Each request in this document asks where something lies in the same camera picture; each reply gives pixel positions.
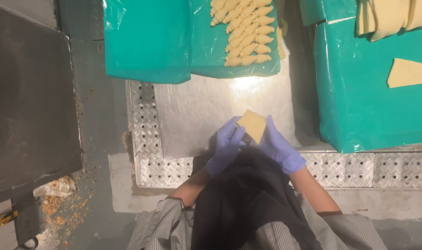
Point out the dark metal cart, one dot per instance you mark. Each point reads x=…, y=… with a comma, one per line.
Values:
x=28, y=111

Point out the stack of cut dough sheets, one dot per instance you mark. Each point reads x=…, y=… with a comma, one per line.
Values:
x=391, y=17

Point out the person's left hand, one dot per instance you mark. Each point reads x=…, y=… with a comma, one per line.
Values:
x=225, y=145

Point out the group of rolled raw croissants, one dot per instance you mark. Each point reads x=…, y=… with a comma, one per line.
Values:
x=247, y=29

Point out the green plastic sheet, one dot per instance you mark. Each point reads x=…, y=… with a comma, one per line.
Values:
x=146, y=38

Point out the triangular raw dough piece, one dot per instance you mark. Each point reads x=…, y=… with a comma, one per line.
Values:
x=252, y=125

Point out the person's striped shirt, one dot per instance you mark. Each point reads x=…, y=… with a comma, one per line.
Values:
x=252, y=227

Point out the triangular dough piece on tray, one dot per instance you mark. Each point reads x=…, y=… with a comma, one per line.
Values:
x=409, y=73

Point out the pile of crumbs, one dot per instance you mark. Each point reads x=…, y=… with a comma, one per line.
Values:
x=63, y=211

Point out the large green plastic covered tray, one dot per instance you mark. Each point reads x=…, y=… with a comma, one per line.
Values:
x=364, y=100

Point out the crumpled paper scrap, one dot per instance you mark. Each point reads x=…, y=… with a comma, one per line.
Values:
x=56, y=186

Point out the person's right fingers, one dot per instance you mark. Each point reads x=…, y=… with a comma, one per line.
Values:
x=266, y=133

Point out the person's black apron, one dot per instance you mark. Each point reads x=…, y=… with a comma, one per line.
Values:
x=247, y=205

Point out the perforated metal step platform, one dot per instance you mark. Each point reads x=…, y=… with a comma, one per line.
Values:
x=232, y=139

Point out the person's right hand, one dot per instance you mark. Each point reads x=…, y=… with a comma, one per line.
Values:
x=278, y=147

